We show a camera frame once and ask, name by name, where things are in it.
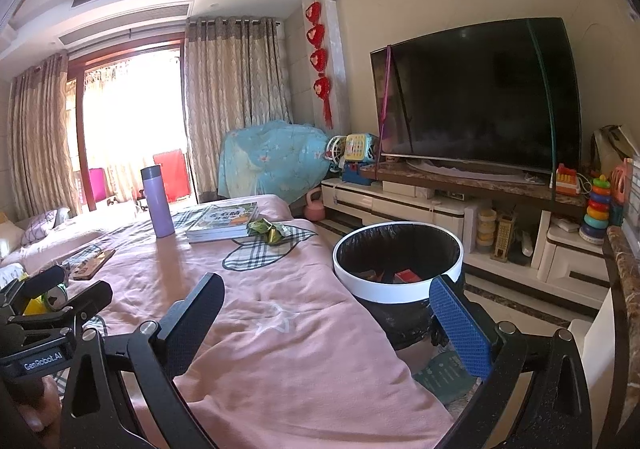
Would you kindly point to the beige patterned curtain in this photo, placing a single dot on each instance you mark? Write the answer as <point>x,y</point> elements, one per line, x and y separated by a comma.
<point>235,104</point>
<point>40,139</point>

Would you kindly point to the green snack wrapper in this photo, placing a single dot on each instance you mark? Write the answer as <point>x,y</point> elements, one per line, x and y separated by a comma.
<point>267,231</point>

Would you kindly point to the illustrated paperback book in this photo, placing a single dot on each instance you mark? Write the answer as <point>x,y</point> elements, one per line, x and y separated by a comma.
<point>225,216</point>

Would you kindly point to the magenta chair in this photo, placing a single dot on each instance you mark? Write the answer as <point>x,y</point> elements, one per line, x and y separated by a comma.
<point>97,184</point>

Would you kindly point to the wooden building model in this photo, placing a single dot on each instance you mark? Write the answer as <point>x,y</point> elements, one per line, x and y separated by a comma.
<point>502,239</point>

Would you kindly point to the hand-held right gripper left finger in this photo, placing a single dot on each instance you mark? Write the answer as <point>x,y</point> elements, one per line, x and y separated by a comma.
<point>197,314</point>

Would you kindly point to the brown tray on bed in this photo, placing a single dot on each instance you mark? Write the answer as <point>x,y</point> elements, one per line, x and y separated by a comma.
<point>92,265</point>

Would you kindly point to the teal booklet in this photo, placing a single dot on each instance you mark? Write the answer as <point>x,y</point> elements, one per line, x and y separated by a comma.
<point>445,374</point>

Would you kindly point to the pink printed blanket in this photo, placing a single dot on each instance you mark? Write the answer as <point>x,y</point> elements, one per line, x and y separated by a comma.
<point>300,329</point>

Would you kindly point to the white remote control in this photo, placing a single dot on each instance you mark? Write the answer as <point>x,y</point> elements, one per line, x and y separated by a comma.
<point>526,243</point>

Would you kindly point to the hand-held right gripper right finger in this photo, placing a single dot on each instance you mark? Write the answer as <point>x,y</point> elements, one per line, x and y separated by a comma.
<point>460,329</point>

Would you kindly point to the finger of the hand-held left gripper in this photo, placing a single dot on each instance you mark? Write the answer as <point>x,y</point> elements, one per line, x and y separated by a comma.
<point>45,279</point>
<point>87,299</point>

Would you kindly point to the blue plastic toy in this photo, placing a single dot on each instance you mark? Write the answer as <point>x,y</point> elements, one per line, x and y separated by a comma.
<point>355,175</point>

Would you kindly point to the small white fan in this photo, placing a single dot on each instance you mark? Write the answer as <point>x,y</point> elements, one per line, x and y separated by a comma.
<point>336,149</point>

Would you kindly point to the pink kettlebell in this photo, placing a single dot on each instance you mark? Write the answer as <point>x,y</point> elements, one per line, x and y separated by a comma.
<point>315,209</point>

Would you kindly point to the yellow stacked containers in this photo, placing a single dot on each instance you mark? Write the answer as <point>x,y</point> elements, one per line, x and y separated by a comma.
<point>486,229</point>

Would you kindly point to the white TV cabinet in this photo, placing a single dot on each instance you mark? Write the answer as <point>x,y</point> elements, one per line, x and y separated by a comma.
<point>400,209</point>

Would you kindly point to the white rimmed trash bin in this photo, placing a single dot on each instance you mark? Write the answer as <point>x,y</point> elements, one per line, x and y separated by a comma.
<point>380,291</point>

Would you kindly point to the white side cabinet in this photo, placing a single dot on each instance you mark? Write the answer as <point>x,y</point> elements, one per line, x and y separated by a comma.
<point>595,354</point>

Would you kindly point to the yellow toy phone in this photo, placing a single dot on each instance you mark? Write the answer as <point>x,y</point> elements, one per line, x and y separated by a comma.
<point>360,147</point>

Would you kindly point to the red chair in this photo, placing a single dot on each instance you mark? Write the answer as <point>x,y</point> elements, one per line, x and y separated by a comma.
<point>170,176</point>

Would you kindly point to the beige tote bag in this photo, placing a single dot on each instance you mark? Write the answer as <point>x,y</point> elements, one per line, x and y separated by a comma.
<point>612,149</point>

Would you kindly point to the small red box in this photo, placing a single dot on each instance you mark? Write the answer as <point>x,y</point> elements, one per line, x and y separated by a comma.
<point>407,276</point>

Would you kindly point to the red hanging decoration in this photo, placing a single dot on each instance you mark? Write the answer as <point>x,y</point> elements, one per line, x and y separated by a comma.
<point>319,59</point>

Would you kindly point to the checked pillow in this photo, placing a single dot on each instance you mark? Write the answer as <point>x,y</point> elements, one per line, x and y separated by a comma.
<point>45,228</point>

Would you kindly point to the blue floral cloth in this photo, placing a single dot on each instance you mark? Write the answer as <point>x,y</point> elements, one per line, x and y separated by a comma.
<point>270,159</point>

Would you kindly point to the purple thermos bottle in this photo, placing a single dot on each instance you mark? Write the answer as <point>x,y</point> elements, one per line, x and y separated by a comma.
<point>157,199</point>

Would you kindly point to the person's left hand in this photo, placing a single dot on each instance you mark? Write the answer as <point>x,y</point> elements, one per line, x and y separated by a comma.
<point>35,409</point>

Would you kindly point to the orange toy phone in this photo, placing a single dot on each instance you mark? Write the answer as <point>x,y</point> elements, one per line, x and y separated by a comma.
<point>567,181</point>

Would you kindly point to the black television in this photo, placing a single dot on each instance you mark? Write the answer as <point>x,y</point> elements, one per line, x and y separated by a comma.
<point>475,94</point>

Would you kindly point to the white paperback book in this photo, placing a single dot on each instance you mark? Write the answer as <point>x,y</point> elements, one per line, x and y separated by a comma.
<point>215,236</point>

